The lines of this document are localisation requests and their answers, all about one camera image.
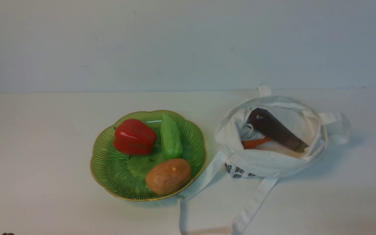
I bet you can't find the dark purple eggplant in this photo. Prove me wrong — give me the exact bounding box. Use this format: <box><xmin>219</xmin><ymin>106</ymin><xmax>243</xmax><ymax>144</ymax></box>
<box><xmin>248</xmin><ymin>108</ymin><xmax>308</xmax><ymax>152</ymax></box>

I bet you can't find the white cloth tote bag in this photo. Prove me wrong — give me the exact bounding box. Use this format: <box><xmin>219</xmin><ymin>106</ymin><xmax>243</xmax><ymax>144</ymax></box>
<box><xmin>179</xmin><ymin>85</ymin><xmax>351</xmax><ymax>235</ymax></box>

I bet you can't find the green cucumber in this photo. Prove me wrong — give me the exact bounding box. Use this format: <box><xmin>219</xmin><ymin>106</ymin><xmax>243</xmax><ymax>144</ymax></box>
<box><xmin>160</xmin><ymin>113</ymin><xmax>183</xmax><ymax>160</ymax></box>

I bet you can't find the red bell pepper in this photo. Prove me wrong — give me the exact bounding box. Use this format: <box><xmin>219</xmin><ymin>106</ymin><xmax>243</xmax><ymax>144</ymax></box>
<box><xmin>113</xmin><ymin>118</ymin><xmax>157</xmax><ymax>156</ymax></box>

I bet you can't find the brown potato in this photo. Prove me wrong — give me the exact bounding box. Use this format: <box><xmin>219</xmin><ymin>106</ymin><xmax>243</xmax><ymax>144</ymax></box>
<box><xmin>145</xmin><ymin>159</ymin><xmax>192</xmax><ymax>196</ymax></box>

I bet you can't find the orange carrot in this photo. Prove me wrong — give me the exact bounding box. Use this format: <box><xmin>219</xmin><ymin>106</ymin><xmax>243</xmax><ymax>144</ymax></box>
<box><xmin>242</xmin><ymin>136</ymin><xmax>272</xmax><ymax>149</ymax></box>

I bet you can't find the green glass scalloped plate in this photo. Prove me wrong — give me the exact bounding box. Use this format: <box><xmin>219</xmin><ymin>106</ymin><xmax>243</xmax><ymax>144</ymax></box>
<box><xmin>90</xmin><ymin>110</ymin><xmax>207</xmax><ymax>202</ymax></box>

